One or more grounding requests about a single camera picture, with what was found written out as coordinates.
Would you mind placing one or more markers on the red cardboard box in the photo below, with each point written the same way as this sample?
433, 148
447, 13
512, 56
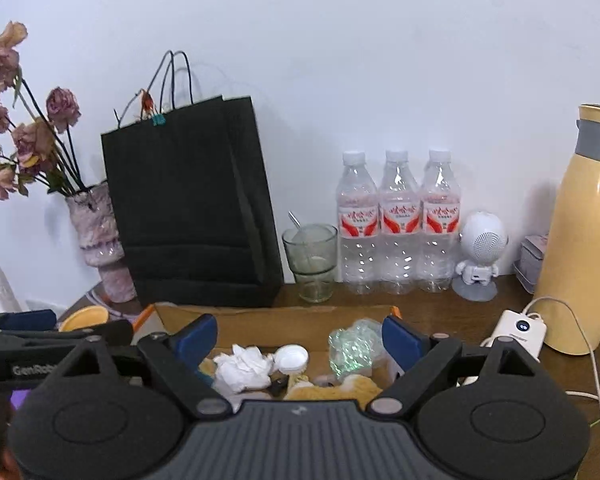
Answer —
280, 325

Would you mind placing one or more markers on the white charger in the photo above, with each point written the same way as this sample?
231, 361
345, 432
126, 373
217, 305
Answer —
522, 332

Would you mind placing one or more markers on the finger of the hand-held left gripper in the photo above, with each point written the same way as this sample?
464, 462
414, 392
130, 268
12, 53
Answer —
25, 320
107, 332

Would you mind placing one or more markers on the green iridescent wrap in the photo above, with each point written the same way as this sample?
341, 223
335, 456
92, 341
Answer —
355, 347

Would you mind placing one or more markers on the yellow thermos jug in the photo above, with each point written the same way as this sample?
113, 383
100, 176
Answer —
580, 240

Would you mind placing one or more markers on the white crumpled tissue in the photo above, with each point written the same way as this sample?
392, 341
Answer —
242, 367

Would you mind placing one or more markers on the clear water bottle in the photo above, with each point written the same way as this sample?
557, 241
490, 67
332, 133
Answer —
439, 225
357, 225
399, 225

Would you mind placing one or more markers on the dried rose bouquet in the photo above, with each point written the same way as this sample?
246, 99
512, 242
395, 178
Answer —
62, 102

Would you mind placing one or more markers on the yellow plush toy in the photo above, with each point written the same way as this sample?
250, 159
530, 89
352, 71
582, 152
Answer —
350, 390

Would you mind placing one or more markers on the glass cup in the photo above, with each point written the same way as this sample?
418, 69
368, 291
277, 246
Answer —
310, 260

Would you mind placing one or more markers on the metal spoon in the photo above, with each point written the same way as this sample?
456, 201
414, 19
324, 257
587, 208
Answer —
294, 219

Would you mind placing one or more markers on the black paper bag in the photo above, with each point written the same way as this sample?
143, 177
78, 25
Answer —
190, 200

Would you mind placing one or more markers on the white robot speaker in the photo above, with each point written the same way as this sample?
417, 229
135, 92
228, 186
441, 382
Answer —
482, 240

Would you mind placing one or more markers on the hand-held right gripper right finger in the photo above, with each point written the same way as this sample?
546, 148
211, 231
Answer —
400, 342

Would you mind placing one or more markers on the pink textured vase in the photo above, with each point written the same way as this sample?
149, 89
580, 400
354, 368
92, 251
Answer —
97, 230

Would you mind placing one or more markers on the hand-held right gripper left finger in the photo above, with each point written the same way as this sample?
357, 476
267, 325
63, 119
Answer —
200, 340

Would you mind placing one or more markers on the teal binder clip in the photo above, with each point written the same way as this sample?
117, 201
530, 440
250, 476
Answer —
158, 120

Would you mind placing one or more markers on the yellow mug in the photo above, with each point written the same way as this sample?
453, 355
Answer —
87, 316

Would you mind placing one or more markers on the small grey box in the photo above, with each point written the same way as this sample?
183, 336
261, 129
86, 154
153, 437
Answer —
532, 260

